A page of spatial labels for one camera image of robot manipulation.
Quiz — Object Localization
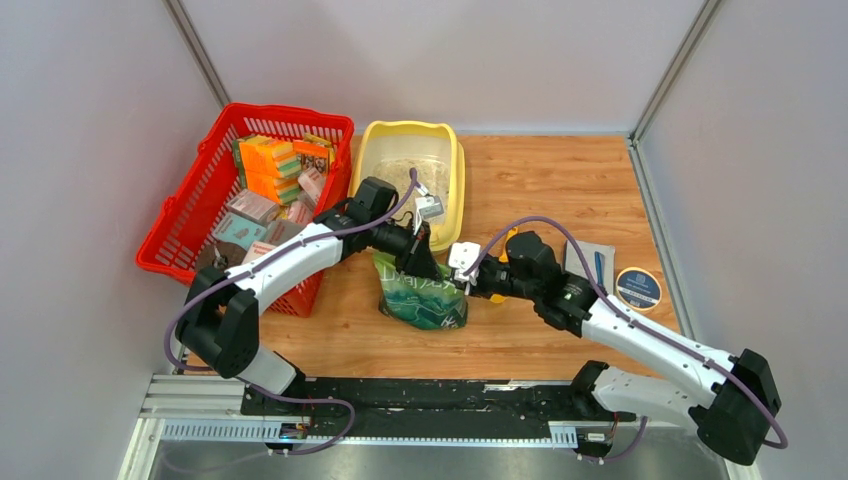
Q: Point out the orange sponge pack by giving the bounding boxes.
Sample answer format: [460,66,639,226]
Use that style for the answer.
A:
[233,135,302,205]

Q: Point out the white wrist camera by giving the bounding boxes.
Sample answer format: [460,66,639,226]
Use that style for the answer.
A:
[447,242,481,286]
[414,194,445,229]

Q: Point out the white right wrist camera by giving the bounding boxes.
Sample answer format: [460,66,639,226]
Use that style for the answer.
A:
[447,242,481,286]

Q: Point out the green cat litter bag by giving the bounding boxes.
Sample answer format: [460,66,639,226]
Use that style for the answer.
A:
[372,252,468,331]

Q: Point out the pink sponge box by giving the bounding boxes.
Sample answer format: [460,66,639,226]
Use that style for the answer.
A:
[242,241,276,265]

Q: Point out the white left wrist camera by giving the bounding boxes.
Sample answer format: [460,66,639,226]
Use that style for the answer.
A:
[414,194,445,229]

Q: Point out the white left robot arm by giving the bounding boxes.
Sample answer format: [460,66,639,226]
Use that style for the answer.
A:
[166,177,443,415]

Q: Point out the pink teal small box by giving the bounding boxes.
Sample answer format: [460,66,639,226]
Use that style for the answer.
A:
[212,190,280,249]

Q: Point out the yellow litter box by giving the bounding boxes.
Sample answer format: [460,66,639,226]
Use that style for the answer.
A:
[349,121,466,253]

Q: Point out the blue razor package box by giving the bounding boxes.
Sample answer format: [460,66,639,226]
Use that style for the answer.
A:
[563,240,616,291]

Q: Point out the orange patterned snack box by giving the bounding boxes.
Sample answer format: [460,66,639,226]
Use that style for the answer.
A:
[292,133,336,177]

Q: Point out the red plastic basket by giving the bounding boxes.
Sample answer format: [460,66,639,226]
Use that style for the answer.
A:
[135,103,354,286]

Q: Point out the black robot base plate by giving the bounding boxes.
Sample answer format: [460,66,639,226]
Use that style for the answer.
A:
[240,377,637,441]

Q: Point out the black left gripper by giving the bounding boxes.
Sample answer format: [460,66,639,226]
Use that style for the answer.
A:
[367,216,441,282]

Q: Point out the masking tape roll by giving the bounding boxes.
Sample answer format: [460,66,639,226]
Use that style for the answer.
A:
[615,267,662,313]

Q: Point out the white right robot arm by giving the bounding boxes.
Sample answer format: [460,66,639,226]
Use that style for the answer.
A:
[448,231,787,466]

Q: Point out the yellow litter scoop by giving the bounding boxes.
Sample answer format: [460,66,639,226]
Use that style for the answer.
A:
[490,227,520,304]

